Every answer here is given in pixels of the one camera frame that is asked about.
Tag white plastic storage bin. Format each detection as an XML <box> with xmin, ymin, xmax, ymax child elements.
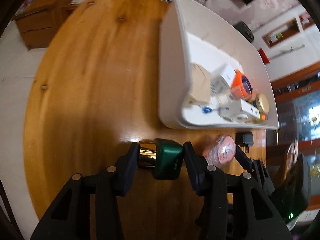
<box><xmin>158</xmin><ymin>0</ymin><xmax>279</xmax><ymax>130</ymax></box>

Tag colourful rubik's cube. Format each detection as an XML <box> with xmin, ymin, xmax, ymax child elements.
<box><xmin>249</xmin><ymin>101</ymin><xmax>268</xmax><ymax>122</ymax></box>

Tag green bottle gold cap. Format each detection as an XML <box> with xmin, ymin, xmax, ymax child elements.
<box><xmin>138</xmin><ymin>138</ymin><xmax>183</xmax><ymax>180</ymax></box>

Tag round gold compact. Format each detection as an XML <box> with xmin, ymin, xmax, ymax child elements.
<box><xmin>255</xmin><ymin>93</ymin><xmax>270</xmax><ymax>115</ymax></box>

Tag white charger plug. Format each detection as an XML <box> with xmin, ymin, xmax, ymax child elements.
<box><xmin>210</xmin><ymin>63</ymin><xmax>236</xmax><ymax>96</ymax></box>

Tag orange round tape measure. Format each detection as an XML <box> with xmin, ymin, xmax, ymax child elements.
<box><xmin>231</xmin><ymin>69</ymin><xmax>253</xmax><ymax>100</ymax></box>

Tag dark wicker bin red lid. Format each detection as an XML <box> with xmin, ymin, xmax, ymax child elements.
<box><xmin>258</xmin><ymin>48</ymin><xmax>270</xmax><ymax>64</ymax></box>

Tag wooden glass door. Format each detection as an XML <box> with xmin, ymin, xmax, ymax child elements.
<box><xmin>271</xmin><ymin>61</ymin><xmax>320</xmax><ymax>210</ymax></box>

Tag black power adapter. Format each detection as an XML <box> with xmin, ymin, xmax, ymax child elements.
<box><xmin>235</xmin><ymin>132</ymin><xmax>254</xmax><ymax>153</ymax></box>

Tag silver rectangular hub device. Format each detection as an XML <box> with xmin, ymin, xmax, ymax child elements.
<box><xmin>219</xmin><ymin>99</ymin><xmax>260</xmax><ymax>122</ymax></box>

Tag dark green air fryer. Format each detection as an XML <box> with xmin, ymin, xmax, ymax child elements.
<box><xmin>233</xmin><ymin>21</ymin><xmax>254</xmax><ymax>43</ymax></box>

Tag wooden side cabinet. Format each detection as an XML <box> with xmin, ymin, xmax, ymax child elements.
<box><xmin>13</xmin><ymin>0</ymin><xmax>72</xmax><ymax>50</ymax></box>

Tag pink correction tape dispenser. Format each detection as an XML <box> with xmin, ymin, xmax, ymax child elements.
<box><xmin>202</xmin><ymin>134</ymin><xmax>236</xmax><ymax>168</ymax></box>

